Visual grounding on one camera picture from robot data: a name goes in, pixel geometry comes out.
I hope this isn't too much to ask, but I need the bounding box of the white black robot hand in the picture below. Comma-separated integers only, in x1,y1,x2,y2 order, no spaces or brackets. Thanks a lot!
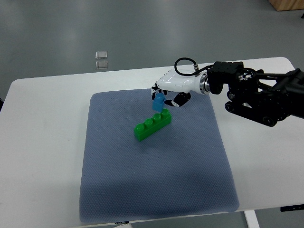
151,69,209,107

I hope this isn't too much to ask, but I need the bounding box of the blue toy block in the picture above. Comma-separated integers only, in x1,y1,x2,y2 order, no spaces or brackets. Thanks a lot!
152,93,166,113

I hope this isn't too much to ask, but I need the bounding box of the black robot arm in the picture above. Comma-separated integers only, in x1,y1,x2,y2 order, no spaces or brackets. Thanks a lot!
207,62,304,127

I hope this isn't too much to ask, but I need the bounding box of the green four-stud toy block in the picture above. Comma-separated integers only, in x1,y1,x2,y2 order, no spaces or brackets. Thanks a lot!
133,108,172,141

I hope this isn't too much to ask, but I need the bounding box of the blue-grey textured mat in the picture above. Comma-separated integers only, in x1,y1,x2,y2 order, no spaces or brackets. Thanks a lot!
79,89,239,223

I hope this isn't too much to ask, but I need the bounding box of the upper metal floor plate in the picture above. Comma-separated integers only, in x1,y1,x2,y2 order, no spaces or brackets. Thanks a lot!
95,51,108,59

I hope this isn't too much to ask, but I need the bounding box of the metal floor plate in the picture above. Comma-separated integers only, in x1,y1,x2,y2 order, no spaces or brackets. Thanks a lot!
95,60,108,70
95,51,108,59

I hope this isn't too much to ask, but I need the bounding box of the lower metal floor plate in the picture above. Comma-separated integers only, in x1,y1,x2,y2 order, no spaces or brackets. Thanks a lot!
95,60,108,70

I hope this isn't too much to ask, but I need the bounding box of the wooden box corner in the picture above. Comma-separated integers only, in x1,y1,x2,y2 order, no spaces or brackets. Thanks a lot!
269,0,304,11

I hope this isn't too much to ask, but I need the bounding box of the white table leg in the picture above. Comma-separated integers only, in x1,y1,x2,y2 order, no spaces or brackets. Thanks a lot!
244,210,260,228

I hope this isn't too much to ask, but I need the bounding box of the black table control panel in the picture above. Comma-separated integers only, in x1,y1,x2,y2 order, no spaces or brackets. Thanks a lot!
280,204,304,212

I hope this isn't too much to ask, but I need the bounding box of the black cable loop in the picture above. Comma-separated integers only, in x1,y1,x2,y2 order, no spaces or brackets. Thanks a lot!
174,57,214,76

